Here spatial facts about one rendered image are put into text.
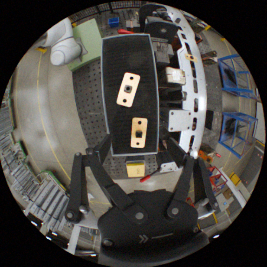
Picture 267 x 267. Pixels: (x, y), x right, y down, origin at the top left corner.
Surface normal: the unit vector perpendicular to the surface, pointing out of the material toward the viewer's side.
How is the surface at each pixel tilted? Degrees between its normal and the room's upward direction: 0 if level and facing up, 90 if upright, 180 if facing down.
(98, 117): 0
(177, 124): 0
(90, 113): 0
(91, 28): 42
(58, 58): 48
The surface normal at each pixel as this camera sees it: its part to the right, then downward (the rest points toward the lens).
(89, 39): 0.12, 0.88
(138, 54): -0.01, 0.37
